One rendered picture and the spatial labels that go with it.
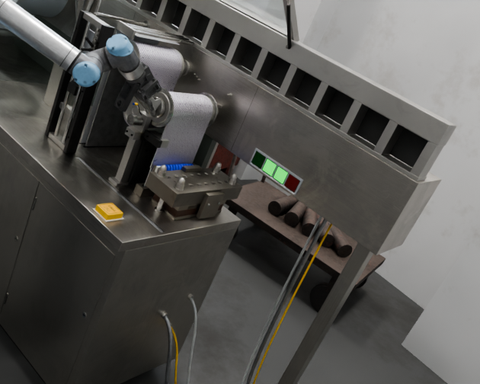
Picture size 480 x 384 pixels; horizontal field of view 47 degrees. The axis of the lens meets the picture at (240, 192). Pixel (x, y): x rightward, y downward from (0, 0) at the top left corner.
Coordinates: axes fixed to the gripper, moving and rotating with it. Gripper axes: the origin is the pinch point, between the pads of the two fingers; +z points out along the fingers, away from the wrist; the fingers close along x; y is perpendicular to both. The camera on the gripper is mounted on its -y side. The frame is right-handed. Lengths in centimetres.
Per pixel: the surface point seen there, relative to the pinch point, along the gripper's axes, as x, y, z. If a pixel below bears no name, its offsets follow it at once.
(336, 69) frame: -43, 55, 2
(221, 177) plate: -18.1, 7.0, 39.2
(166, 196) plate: -21.6, -17.7, 15.4
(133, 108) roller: 12.9, -0.8, 6.4
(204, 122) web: -6.1, 16.0, 19.3
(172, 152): -6.1, -2.1, 18.9
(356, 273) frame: -83, 14, 57
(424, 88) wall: 13, 212, 209
